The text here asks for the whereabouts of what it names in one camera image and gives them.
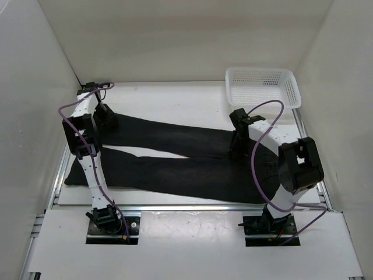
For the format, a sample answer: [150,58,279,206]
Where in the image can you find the white perforated plastic basket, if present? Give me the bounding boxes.
[225,67,302,112]

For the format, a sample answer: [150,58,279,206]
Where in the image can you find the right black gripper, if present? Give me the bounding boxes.
[228,130,251,160]

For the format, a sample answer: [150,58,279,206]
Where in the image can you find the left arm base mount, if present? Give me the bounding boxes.
[86,212,141,246]

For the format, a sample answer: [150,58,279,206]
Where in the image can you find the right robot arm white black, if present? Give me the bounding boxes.
[228,108,324,233]

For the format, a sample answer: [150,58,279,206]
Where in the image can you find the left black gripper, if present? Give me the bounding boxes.
[93,103,118,131]

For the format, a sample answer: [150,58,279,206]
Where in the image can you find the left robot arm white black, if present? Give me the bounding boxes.
[58,82,123,234]

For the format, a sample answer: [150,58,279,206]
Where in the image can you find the black trousers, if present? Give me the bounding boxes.
[64,113,285,205]

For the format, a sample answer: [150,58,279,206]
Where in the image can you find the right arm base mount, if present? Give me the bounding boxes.
[238,213,301,247]

